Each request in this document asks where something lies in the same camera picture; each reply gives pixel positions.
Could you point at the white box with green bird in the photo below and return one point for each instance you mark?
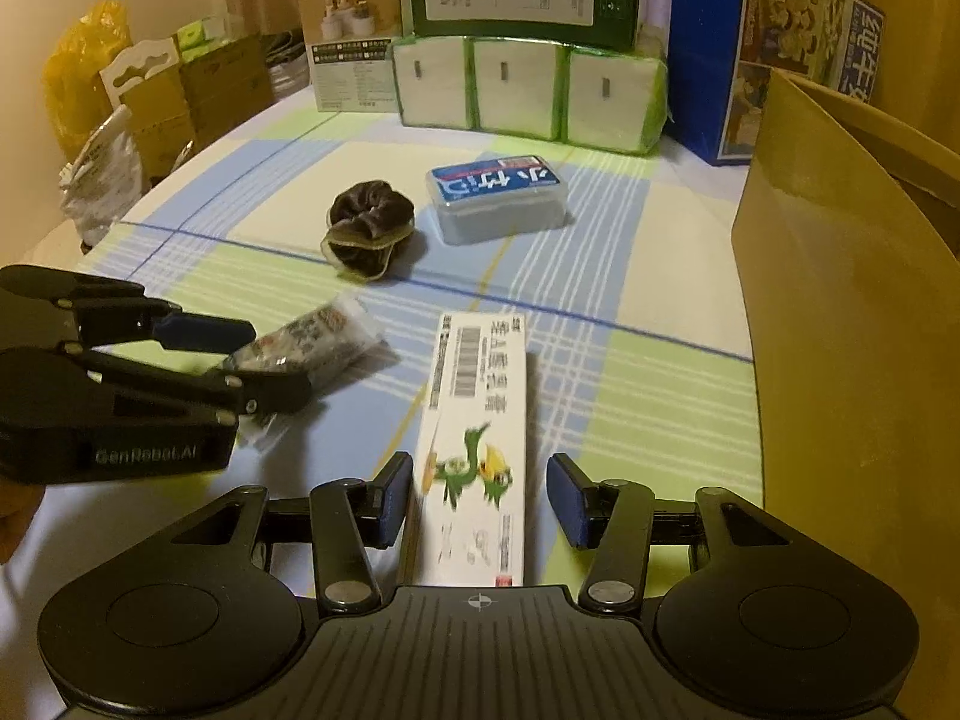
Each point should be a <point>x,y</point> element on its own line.
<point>467,516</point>

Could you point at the dark brown scrunchie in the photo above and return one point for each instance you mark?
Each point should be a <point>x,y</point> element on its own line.
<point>366,224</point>

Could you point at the green wrapped tissue pack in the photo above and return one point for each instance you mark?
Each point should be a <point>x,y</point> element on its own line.
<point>542,90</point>

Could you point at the plaid bed sheet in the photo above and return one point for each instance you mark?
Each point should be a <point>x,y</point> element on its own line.
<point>639,353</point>

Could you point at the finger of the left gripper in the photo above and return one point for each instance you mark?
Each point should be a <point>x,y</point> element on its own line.
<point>108,321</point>
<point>49,372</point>

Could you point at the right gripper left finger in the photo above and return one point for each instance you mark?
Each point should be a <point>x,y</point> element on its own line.
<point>350,516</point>

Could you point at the brown cardboard boxes stack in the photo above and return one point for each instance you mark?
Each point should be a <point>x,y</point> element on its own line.
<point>188,90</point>

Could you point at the blue milk carton box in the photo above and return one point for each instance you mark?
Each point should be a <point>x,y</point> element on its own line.
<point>722,53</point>

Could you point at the large brown cardboard box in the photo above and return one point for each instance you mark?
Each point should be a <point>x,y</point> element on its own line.
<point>846,242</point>

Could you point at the white plastic bag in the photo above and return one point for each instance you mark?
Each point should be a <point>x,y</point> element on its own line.
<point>104,181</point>

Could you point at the yellow plastic bag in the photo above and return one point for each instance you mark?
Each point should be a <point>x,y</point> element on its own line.
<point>74,92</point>

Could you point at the person left hand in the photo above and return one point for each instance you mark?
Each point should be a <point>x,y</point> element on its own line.
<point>18,506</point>

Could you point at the grey sesame snack packet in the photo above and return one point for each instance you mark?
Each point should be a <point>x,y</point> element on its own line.
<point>295,363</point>

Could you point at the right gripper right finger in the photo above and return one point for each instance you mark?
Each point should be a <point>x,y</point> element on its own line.
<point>613,519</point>

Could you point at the wooden door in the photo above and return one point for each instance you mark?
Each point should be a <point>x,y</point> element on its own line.
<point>917,78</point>

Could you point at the white beige product box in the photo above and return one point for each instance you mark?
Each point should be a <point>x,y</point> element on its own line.
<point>348,44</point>

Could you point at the clear box with blue label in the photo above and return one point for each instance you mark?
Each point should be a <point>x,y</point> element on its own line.
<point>496,198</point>

